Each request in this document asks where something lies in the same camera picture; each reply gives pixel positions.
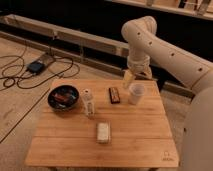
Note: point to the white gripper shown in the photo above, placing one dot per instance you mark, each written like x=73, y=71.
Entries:
x=135, y=66

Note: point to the white paper cup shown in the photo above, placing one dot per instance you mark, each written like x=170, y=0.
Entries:
x=136, y=91

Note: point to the blue power adapter box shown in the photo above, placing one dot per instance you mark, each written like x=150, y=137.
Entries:
x=35, y=67

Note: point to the white wrapped snack packet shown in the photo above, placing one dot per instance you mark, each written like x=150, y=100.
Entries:
x=103, y=132

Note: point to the wooden folding table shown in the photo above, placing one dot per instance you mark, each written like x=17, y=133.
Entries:
x=117, y=135

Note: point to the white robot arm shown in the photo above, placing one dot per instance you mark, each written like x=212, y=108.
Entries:
x=192, y=71

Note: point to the dark bowl with snacks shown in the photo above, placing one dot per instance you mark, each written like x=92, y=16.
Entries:
x=63, y=97

